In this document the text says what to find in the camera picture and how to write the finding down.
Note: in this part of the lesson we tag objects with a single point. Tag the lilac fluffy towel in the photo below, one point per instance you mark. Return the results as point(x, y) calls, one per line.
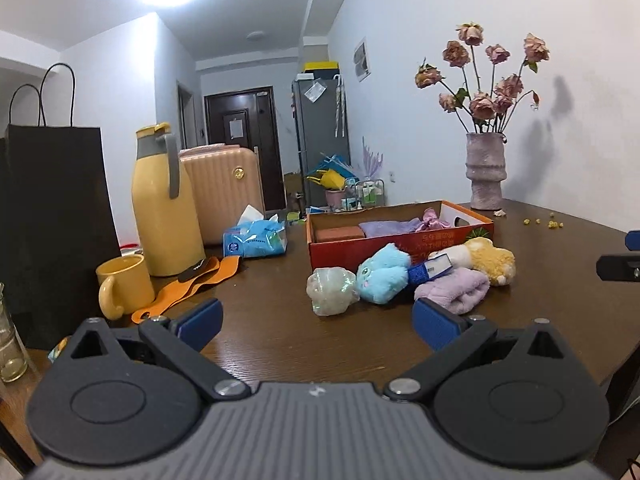
point(458, 291)

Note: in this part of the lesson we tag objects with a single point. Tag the wire storage rack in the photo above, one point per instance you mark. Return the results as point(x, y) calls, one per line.
point(364, 194)

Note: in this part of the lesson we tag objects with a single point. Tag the yellow ceramic mug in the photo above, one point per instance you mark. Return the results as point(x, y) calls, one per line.
point(125, 286)

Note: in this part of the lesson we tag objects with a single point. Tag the grey refrigerator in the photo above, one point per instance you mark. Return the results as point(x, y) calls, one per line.
point(319, 111)

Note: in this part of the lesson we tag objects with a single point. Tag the red cardboard box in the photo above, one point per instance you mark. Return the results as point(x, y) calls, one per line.
point(464, 225)

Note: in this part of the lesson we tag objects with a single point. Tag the pink textured vase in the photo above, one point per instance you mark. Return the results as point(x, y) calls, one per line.
point(486, 169)

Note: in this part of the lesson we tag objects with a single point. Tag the pink satin bag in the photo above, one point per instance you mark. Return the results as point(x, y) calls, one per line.
point(430, 221)

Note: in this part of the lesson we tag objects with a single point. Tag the blue tissue pack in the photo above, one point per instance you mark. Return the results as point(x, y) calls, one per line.
point(254, 236)

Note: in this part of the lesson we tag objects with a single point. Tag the yellow white plush toy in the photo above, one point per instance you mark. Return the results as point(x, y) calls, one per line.
point(480, 254)

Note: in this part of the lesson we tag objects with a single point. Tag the translucent plastic shell bag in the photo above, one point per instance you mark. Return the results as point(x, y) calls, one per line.
point(332, 290)

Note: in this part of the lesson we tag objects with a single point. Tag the blue plush monster toy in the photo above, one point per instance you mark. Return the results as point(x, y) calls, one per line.
point(382, 276)

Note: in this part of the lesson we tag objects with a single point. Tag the blue white small pack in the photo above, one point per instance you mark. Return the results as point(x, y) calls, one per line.
point(429, 270)

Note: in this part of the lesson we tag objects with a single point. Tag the lilac knit pouch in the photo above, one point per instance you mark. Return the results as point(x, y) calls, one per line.
point(381, 228)

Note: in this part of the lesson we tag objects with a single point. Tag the dark brown entrance door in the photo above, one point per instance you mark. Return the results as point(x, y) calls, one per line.
point(248, 118)

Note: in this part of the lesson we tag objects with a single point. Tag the pink ribbed suitcase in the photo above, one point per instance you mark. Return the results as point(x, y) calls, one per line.
point(225, 180)

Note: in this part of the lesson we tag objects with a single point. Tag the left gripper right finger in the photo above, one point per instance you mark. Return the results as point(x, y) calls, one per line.
point(454, 340)

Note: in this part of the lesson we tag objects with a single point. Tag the yellow watering can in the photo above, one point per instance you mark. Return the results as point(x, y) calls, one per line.
point(329, 179)

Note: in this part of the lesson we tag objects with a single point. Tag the black paper shopping bag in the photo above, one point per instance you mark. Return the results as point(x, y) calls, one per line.
point(57, 227)

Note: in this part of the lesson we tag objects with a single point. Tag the yellow thermos jug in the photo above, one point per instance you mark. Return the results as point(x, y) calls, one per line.
point(164, 208)

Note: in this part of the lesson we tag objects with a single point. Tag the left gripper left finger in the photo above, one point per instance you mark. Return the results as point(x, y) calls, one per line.
point(177, 345)

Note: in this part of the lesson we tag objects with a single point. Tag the dried pink roses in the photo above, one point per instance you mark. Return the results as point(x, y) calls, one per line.
point(491, 85)

